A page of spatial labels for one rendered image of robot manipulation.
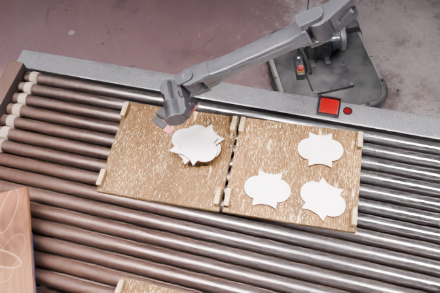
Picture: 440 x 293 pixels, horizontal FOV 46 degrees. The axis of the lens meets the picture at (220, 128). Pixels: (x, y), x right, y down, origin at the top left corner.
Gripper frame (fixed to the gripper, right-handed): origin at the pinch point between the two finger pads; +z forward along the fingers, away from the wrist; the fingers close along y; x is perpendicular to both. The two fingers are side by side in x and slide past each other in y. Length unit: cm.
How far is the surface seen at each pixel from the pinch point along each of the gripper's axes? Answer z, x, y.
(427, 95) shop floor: 105, -42, 137
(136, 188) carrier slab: 14.0, 0.9, -21.9
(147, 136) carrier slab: 14.0, 11.9, -5.9
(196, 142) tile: 8.1, -5.5, 0.8
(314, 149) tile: 11.9, -35.6, 24.9
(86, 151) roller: 16.5, 25.7, -23.1
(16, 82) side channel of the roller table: 15, 68, -21
